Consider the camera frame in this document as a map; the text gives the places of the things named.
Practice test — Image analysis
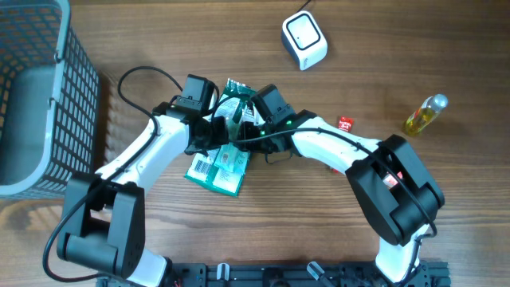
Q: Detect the red sachet stick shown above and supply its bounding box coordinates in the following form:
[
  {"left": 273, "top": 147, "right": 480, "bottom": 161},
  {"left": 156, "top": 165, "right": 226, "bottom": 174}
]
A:
[{"left": 330, "top": 116, "right": 355, "bottom": 175}]

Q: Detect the pale teal sachet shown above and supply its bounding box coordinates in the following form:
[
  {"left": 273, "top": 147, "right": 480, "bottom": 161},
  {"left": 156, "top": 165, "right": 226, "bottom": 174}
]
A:
[{"left": 214, "top": 143, "right": 250, "bottom": 175}]

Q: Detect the orange tissue pack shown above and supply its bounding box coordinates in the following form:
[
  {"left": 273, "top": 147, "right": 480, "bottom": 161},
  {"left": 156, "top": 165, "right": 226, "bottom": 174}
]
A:
[{"left": 383, "top": 173, "right": 398, "bottom": 189}]

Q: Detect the white barcode scanner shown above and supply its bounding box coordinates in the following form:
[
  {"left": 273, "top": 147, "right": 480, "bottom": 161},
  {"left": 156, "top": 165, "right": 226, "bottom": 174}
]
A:
[{"left": 280, "top": 10, "right": 328, "bottom": 71}]

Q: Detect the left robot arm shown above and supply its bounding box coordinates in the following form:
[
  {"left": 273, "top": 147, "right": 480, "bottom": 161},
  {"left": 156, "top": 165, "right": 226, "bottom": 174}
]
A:
[{"left": 48, "top": 75, "right": 228, "bottom": 286}]

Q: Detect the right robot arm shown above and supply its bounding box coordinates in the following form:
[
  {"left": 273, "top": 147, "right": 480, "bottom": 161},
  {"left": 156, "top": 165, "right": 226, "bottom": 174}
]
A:
[{"left": 233, "top": 85, "right": 445, "bottom": 286}]

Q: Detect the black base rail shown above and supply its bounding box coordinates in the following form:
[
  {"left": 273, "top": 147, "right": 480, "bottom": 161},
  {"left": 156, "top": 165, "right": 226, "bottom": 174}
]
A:
[{"left": 96, "top": 261, "right": 451, "bottom": 287}]

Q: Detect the yellow dish soap bottle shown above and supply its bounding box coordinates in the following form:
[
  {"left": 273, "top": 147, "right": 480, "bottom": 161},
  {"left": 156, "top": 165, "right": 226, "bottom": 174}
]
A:
[{"left": 402, "top": 94, "right": 449, "bottom": 136}]

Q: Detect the grey plastic shopping basket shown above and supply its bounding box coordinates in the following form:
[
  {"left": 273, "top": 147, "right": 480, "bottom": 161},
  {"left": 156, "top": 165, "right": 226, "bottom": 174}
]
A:
[{"left": 1, "top": 0, "right": 100, "bottom": 199}]

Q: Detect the green plastic packet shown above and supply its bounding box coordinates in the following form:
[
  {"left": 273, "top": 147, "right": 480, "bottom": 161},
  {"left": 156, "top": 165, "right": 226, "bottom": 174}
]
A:
[{"left": 184, "top": 79, "right": 261, "bottom": 197}]

